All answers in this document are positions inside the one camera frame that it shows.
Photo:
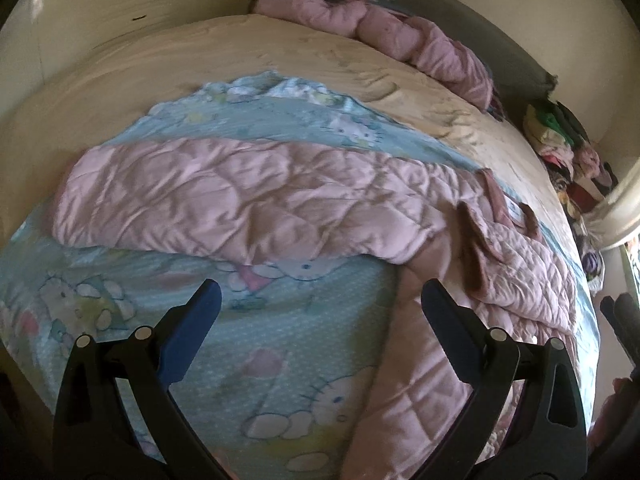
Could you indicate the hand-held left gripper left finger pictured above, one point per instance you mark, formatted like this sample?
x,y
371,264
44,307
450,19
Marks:
x,y
192,325

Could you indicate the grey headboard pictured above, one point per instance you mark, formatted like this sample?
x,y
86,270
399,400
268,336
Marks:
x,y
500,35

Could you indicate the crumpled pink quilt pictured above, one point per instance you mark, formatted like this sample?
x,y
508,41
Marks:
x,y
400,35

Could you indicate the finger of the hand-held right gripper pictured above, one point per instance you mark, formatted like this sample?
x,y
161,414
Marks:
x,y
627,322
607,317

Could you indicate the bed with beige bedspread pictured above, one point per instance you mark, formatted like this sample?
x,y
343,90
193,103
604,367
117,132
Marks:
x,y
200,55

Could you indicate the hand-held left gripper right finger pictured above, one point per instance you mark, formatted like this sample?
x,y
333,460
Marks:
x,y
450,330

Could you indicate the pile of folded clothes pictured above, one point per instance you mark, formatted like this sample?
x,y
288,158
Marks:
x,y
555,130

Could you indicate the cream wardrobe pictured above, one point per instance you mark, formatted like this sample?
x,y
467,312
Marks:
x,y
100,0

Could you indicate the blue cartoon printed blanket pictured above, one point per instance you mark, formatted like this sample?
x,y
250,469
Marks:
x,y
300,340

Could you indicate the cream curtain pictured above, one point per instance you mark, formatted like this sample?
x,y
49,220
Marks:
x,y
620,205

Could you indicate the pink quilted comforter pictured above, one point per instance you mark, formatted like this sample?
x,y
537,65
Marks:
x,y
250,200

